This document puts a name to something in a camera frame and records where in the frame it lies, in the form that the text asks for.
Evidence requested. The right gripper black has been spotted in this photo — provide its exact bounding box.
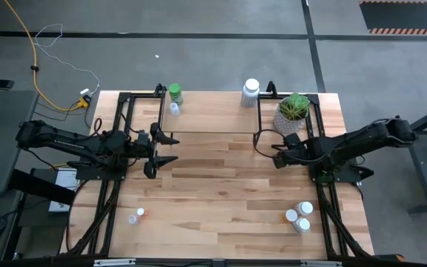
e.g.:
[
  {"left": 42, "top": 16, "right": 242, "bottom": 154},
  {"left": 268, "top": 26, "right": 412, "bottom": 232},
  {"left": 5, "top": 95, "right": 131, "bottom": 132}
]
[{"left": 272, "top": 132, "right": 309, "bottom": 170}]

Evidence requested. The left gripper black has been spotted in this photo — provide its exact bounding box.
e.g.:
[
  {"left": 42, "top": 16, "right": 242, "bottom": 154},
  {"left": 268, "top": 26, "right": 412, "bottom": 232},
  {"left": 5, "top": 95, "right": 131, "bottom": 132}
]
[{"left": 134, "top": 122, "right": 181, "bottom": 179}]

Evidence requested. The white melatonin bottle blue label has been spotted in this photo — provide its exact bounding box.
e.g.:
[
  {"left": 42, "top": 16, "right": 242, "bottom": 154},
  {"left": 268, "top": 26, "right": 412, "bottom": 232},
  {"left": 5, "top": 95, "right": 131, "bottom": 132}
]
[{"left": 294, "top": 201, "right": 314, "bottom": 217}]

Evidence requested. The larger orange pill bottle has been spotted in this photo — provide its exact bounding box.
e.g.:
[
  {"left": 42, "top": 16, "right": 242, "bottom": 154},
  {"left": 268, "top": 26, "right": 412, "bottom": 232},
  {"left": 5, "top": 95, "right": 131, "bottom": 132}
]
[{"left": 282, "top": 208, "right": 299, "bottom": 224}]

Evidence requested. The green cap medicine bottle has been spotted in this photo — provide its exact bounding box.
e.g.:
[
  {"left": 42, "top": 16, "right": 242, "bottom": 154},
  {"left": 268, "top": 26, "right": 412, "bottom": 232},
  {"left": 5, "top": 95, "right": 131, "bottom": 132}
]
[{"left": 168, "top": 82, "right": 185, "bottom": 107}]

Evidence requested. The large white medicine bottle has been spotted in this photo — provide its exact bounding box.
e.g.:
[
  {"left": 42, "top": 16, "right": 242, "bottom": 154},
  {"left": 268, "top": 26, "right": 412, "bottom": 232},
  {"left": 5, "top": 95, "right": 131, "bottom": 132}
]
[{"left": 240, "top": 78, "right": 261, "bottom": 109}]

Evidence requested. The white triangle-patterned pot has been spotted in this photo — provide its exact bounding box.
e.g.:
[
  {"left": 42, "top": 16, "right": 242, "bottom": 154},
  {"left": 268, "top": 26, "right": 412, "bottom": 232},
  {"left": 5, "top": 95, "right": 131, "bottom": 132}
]
[{"left": 272, "top": 107, "right": 307, "bottom": 136}]

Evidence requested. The green succulent plant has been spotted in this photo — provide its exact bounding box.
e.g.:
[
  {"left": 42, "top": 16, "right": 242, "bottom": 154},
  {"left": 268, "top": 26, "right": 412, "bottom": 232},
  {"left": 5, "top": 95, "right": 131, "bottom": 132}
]
[{"left": 279, "top": 92, "right": 311, "bottom": 122}]

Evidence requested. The white box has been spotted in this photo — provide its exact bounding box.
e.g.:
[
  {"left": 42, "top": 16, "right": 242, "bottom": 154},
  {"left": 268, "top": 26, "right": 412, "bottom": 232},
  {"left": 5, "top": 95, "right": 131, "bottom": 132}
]
[{"left": 48, "top": 166, "right": 80, "bottom": 214}]

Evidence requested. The black desk beam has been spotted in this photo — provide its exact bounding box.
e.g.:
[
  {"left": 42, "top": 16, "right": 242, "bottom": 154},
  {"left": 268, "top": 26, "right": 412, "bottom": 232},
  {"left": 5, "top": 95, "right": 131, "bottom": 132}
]
[{"left": 7, "top": 168, "right": 76, "bottom": 207}]

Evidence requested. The grey desk top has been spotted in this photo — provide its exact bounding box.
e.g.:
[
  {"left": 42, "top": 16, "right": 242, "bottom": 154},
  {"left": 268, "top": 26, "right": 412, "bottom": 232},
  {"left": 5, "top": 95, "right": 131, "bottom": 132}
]
[{"left": 0, "top": 88, "right": 40, "bottom": 196}]

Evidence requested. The black hazard-striped floor mat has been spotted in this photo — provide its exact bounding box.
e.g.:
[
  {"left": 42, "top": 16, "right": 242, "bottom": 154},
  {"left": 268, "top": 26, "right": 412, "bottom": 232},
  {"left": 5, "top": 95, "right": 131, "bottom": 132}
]
[{"left": 358, "top": 0, "right": 427, "bottom": 36}]

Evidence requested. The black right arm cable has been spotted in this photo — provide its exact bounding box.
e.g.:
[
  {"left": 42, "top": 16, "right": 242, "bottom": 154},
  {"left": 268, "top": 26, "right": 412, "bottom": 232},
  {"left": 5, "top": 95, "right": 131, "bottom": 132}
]
[{"left": 252, "top": 128, "right": 287, "bottom": 161}]

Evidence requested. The wooden shelf black frame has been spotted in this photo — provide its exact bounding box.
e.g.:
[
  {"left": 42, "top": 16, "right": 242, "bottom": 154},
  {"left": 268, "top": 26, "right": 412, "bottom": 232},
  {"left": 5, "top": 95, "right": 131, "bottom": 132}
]
[{"left": 160, "top": 88, "right": 263, "bottom": 148}]

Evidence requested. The black right rig frame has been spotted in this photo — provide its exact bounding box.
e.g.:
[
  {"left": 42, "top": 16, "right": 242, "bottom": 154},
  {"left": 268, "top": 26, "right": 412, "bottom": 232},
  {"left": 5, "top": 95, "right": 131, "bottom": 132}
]
[{"left": 265, "top": 80, "right": 376, "bottom": 260}]

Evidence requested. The black rig frame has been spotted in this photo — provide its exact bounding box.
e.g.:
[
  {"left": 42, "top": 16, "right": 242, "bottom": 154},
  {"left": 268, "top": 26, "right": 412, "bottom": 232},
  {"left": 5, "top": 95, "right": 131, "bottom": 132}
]
[
  {"left": 60, "top": 83, "right": 168, "bottom": 260},
  {"left": 265, "top": 80, "right": 376, "bottom": 260}
]

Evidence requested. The black left rig frame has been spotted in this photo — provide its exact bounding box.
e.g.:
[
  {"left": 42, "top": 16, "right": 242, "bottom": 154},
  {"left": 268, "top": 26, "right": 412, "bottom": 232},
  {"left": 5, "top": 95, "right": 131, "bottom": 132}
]
[{"left": 60, "top": 83, "right": 168, "bottom": 260}]

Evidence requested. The silver rail bracket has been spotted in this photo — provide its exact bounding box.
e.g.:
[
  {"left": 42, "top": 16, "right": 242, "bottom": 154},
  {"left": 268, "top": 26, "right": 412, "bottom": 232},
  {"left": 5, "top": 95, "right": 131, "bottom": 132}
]
[
  {"left": 93, "top": 258, "right": 136, "bottom": 267},
  {"left": 299, "top": 259, "right": 343, "bottom": 267}
]

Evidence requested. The thin white cable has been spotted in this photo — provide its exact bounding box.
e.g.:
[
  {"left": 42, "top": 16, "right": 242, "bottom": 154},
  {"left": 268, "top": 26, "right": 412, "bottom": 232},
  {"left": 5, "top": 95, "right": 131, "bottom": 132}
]
[{"left": 33, "top": 23, "right": 101, "bottom": 96}]

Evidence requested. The yellow cable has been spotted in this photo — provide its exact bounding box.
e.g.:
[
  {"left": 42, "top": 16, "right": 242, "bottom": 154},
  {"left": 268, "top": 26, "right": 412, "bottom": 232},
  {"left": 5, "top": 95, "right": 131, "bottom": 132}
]
[{"left": 4, "top": 0, "right": 85, "bottom": 113}]

